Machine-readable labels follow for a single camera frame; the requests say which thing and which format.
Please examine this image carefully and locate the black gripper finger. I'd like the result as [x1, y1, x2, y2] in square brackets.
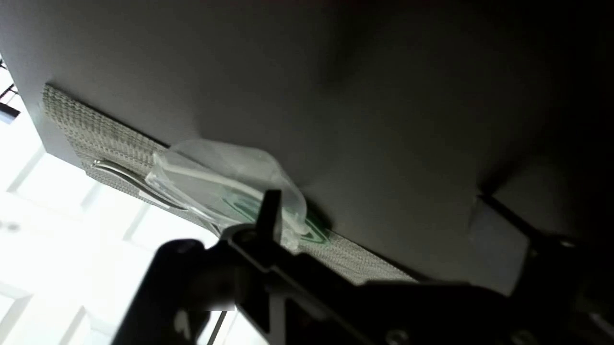
[255, 190, 281, 243]

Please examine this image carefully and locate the grey woven placemat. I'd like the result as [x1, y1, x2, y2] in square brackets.
[40, 84, 416, 283]

